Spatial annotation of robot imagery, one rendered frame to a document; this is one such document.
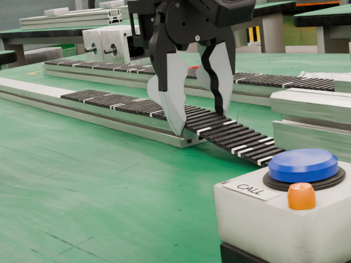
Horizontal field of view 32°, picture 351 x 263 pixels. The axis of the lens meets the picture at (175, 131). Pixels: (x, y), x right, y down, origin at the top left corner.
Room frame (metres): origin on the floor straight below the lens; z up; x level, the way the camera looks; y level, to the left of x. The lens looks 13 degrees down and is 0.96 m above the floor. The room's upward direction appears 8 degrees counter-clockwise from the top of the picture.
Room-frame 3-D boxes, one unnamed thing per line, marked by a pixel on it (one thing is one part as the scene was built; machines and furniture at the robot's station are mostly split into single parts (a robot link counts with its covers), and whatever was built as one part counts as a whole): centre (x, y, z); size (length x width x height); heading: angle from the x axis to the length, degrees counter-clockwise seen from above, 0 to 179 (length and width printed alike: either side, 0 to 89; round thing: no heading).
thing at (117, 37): (1.52, 0.10, 0.83); 0.11 x 0.10 x 0.10; 123
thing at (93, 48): (1.63, 0.15, 0.83); 0.11 x 0.10 x 0.10; 121
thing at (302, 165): (0.35, -0.07, 0.84); 0.04 x 0.04 x 0.02
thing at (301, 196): (0.30, -0.06, 0.85); 0.01 x 0.01 x 0.01
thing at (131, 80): (1.20, 0.06, 0.79); 0.96 x 0.04 x 0.03; 30
